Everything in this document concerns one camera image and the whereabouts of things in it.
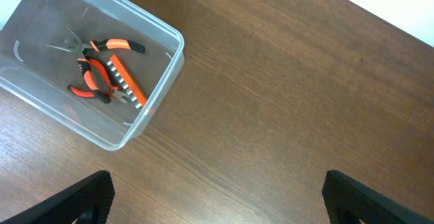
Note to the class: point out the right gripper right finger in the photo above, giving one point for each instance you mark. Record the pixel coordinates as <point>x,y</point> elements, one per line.
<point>348,201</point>

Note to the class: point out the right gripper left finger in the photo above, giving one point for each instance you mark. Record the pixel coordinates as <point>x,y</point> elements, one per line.
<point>87,201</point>

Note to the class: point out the small red cutting pliers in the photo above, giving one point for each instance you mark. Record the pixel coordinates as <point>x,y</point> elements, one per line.
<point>98,84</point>

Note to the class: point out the socket bit rail orange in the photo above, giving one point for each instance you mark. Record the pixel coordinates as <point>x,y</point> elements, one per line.
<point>129,86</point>

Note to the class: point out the clear plastic container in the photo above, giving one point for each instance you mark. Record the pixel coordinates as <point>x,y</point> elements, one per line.
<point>34,69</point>

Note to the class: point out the orange black needle-nose pliers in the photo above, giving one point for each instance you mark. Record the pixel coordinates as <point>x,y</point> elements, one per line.
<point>87,50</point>

